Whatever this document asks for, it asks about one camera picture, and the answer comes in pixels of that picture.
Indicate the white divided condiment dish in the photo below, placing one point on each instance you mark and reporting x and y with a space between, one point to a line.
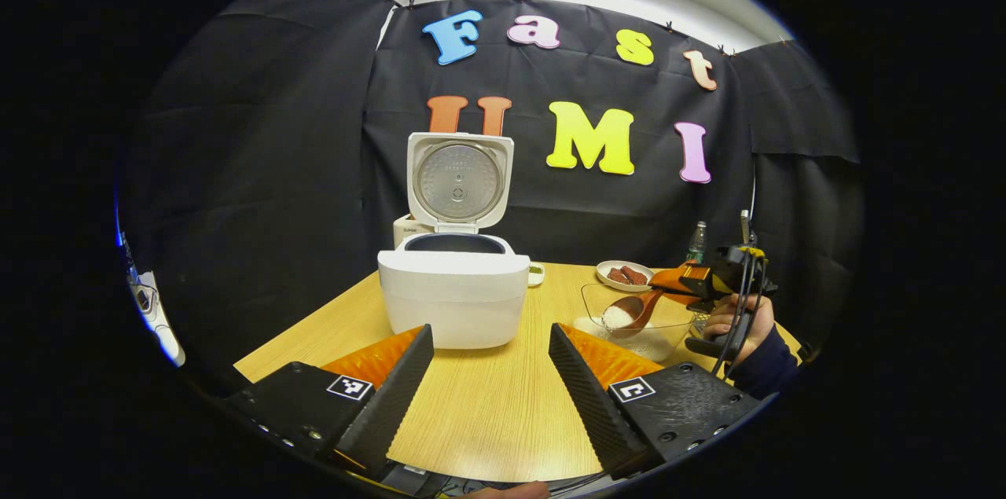
536 273

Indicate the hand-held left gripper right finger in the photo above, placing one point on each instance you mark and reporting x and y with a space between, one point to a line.
589 405

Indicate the glass container of white rice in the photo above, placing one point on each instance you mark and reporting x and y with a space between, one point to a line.
664 343

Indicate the white round plate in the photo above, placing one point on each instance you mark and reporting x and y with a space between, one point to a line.
601 277

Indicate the clear plastic water bottle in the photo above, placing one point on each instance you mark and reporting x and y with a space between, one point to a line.
696 243

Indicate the white rice cooker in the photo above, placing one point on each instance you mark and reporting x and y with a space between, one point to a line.
456 302

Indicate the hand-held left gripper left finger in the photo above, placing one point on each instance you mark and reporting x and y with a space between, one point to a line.
393 405

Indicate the black backdrop cloth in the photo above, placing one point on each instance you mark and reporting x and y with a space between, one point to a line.
275 169

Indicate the brown wooden spoon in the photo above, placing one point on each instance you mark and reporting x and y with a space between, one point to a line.
633 310

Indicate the brown meat piece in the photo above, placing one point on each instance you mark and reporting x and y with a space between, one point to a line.
617 276
635 275

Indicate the white toaster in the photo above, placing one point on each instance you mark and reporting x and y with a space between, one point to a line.
405 232

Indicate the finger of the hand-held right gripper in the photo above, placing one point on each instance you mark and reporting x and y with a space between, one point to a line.
672 280

